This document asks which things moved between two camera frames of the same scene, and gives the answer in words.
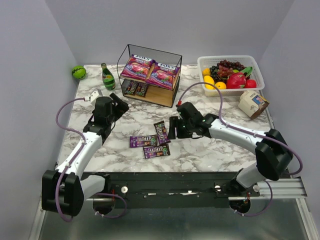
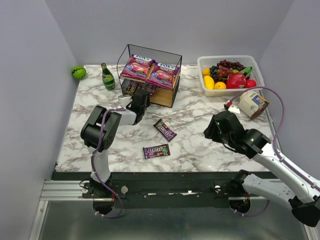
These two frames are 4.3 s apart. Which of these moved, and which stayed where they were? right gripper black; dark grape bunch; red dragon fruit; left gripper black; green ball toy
Moved: left gripper black; right gripper black
Stayed: red dragon fruit; green ball toy; dark grape bunch
